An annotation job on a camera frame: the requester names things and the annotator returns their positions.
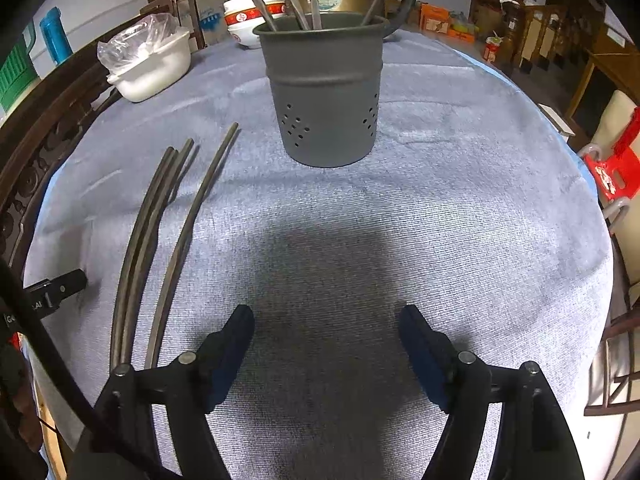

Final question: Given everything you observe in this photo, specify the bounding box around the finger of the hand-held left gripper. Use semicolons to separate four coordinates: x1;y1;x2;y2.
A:
49;268;89;307

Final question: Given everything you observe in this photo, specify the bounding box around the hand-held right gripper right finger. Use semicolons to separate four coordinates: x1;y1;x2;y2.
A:
397;304;586;480

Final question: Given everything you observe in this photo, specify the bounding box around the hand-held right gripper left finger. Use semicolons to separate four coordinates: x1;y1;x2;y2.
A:
75;304;256;480

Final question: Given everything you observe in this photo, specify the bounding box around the grey metal utensil holder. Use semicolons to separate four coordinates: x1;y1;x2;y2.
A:
252;11;391;169

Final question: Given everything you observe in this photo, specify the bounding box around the brown wooden chair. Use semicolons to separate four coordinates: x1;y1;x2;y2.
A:
584;280;640;417

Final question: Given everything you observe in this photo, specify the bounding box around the green thermos jug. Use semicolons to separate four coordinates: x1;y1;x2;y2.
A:
0;25;41;122

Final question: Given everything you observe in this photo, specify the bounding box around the white plastic basin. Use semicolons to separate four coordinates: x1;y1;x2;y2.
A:
107;27;194;104

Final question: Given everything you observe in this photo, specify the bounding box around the blue table cover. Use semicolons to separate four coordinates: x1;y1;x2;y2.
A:
27;55;603;261

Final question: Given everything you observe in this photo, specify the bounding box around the blue thermos flask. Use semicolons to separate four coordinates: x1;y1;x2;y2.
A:
40;7;75;66

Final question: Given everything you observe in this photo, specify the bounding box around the red plastic child chair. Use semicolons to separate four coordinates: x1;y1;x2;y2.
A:
580;142;640;227

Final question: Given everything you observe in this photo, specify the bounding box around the dark wooden dining chair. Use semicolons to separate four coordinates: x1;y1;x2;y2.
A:
140;0;207;52

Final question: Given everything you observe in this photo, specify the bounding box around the white bowl with red band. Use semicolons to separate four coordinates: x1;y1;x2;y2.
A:
225;7;286;29
228;24;266;51
223;0;287;16

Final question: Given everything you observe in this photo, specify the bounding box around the red hanging tassel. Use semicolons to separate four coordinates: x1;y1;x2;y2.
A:
614;106;640;161

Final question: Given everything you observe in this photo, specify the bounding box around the white chest freezer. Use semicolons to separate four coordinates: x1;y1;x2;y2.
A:
192;0;234;47

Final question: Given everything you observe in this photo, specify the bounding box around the red and white carton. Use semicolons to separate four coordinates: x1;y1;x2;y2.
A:
482;35;504;64

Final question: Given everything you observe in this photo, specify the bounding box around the orange cardboard box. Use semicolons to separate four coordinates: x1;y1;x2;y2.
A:
419;2;452;34

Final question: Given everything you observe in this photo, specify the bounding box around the wooden staircase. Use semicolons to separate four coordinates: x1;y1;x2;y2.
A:
500;0;606;77

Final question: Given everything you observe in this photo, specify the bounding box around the black cable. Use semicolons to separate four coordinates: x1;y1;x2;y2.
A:
0;257;171;480

